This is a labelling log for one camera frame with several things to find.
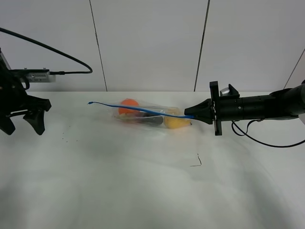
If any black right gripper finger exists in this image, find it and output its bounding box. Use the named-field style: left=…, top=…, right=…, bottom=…
left=193, top=115, right=214, bottom=125
left=184, top=99, right=212, bottom=116

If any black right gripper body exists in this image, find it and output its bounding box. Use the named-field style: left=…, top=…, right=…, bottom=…
left=210, top=81, right=222, bottom=136

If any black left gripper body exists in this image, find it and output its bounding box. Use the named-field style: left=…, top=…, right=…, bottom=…
left=0, top=69, right=51, bottom=117

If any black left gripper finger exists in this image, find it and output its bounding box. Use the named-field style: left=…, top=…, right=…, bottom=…
left=23, top=110, right=45, bottom=135
left=0, top=115, right=15, bottom=135

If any clear zip bag blue seal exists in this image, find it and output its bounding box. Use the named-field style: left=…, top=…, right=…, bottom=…
left=88, top=98, right=192, bottom=129

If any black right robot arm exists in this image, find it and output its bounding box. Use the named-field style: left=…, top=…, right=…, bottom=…
left=184, top=81, right=305, bottom=135

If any purple eggplant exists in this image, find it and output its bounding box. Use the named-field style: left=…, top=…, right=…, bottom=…
left=118, top=113, right=163, bottom=126

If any orange fruit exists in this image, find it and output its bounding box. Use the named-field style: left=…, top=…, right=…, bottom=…
left=118, top=98, right=139, bottom=115

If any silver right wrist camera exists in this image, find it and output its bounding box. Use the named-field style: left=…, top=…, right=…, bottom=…
left=220, top=84, right=240, bottom=99

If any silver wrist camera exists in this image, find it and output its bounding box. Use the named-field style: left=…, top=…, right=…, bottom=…
left=0, top=50, right=56, bottom=83
left=220, top=84, right=240, bottom=99

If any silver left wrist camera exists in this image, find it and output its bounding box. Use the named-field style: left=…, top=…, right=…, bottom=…
left=0, top=50, right=56, bottom=83

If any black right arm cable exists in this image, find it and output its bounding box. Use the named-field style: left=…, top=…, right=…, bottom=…
left=231, top=119, right=305, bottom=147

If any black left camera cable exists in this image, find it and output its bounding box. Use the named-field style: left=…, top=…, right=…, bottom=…
left=0, top=27, right=93, bottom=75

